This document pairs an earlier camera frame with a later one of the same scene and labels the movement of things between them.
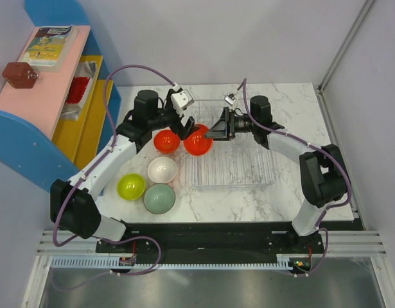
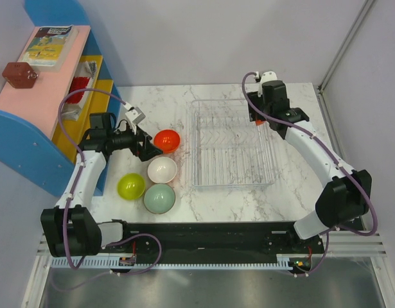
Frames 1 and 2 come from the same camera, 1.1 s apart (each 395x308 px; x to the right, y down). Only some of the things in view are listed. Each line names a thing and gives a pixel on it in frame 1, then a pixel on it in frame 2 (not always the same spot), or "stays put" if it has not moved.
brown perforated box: x=19 y=74 stays put
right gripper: x=224 y=129 to x=252 y=113
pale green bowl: x=159 y=199 stays put
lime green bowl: x=130 y=187 stays put
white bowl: x=162 y=170 stays put
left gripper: x=178 y=128 to x=147 y=150
